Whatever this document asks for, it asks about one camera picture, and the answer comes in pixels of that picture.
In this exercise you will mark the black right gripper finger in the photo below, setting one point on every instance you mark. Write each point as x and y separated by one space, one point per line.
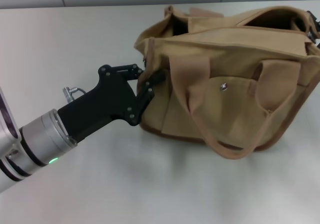
313 28

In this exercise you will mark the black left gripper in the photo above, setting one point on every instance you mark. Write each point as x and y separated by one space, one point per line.
105 106

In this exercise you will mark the khaki canvas food bag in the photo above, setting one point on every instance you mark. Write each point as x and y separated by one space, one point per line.
225 96

